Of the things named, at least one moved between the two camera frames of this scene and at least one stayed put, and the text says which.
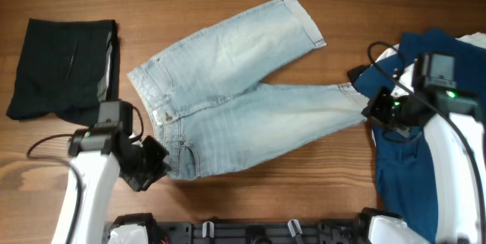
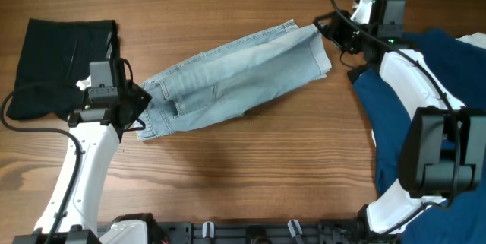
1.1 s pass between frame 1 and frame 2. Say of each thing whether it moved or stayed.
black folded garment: stayed
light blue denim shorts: moved
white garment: stayed
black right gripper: moved
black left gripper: moved
